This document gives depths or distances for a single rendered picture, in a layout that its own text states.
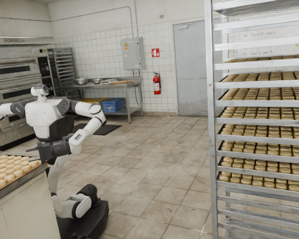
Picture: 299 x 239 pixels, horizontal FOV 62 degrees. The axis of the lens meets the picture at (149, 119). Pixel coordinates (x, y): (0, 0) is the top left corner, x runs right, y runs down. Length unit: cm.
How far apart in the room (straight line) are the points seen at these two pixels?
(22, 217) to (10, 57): 407
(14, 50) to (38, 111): 368
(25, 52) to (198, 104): 373
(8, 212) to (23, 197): 11
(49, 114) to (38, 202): 58
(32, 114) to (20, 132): 354
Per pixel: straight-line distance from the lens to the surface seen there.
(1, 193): 159
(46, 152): 149
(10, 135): 537
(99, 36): 663
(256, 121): 130
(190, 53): 561
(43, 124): 191
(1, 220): 162
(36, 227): 182
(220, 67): 127
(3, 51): 537
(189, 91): 571
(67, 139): 153
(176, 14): 570
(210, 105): 127
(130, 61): 594
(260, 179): 152
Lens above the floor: 151
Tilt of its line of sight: 15 degrees down
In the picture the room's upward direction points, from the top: 6 degrees counter-clockwise
